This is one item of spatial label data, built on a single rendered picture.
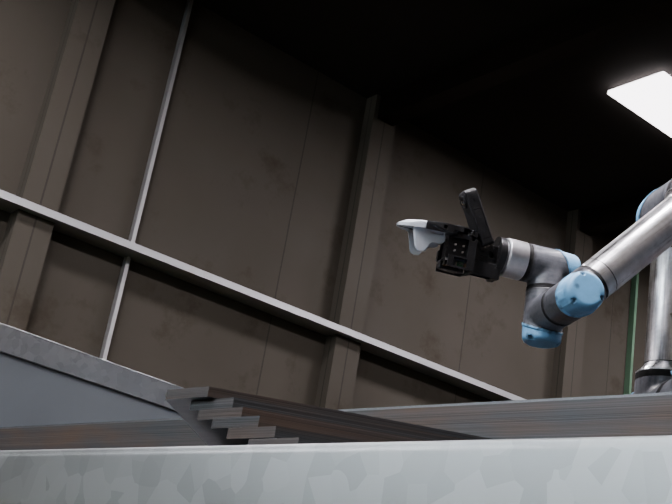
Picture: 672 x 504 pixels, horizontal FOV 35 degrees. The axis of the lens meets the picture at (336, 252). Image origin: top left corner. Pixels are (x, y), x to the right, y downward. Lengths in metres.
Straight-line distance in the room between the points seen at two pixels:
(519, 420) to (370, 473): 0.38
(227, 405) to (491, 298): 11.28
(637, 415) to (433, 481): 0.36
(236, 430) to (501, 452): 0.19
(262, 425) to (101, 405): 1.24
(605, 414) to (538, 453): 0.38
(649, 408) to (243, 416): 0.30
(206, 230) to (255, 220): 0.55
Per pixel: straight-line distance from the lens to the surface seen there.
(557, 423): 0.77
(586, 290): 1.94
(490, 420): 0.80
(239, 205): 9.81
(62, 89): 9.01
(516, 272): 2.08
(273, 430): 0.51
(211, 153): 9.77
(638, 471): 0.35
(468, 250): 2.04
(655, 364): 2.15
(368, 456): 0.42
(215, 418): 0.55
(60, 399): 1.71
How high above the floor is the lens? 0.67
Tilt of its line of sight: 20 degrees up
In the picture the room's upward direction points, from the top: 10 degrees clockwise
